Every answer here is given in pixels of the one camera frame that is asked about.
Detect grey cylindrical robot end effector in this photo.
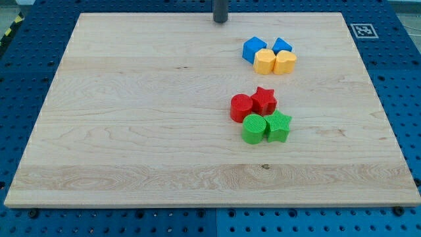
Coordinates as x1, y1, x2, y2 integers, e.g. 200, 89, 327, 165
212, 0, 229, 24

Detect small blue block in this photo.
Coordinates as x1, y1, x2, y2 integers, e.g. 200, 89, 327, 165
272, 38, 293, 55

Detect red cylinder block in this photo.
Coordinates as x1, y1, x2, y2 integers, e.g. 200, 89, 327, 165
230, 93, 253, 123

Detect red star block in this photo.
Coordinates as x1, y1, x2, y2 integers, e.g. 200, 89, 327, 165
251, 86, 277, 116

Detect green star block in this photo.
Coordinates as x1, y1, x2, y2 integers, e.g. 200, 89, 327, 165
264, 110, 292, 143

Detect light wooden board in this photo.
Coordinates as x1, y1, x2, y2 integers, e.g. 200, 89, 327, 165
5, 13, 420, 208

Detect white fiducial marker tag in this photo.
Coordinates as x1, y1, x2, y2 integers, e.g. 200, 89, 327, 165
351, 23, 378, 39

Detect blue cube block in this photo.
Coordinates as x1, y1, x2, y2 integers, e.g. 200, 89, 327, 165
242, 36, 267, 64

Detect black bolt front left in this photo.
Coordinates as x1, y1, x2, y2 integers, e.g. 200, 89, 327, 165
27, 209, 39, 219

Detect yellow hexagon block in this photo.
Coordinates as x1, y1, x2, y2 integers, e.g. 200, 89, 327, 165
253, 49, 276, 74

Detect yellow heart block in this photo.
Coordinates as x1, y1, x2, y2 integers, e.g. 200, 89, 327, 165
273, 50, 297, 74

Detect green cylinder block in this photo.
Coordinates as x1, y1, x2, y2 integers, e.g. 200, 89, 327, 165
241, 114, 266, 144

